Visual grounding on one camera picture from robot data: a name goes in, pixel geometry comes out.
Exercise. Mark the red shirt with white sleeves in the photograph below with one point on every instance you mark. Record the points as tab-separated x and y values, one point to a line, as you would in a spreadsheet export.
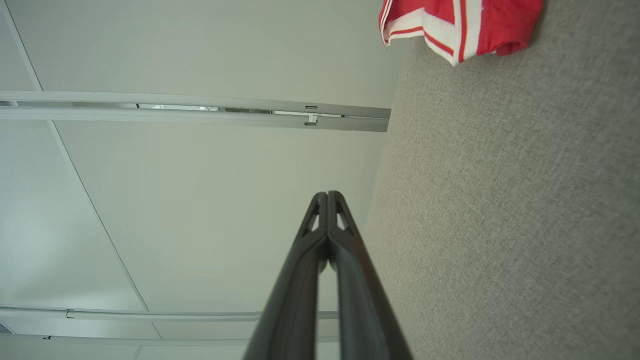
505	25

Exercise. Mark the thin grey wall pipe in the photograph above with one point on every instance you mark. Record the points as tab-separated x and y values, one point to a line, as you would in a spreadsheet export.
150	315

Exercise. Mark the grey metal wall rail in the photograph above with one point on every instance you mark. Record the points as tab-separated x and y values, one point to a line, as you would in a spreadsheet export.
150	116

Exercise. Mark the grey fabric sofa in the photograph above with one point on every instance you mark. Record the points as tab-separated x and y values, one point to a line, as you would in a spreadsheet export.
500	200

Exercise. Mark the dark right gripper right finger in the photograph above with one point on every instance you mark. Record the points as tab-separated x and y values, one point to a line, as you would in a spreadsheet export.
365	310

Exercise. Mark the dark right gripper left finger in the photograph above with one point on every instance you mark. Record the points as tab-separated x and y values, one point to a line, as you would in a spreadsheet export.
295	310

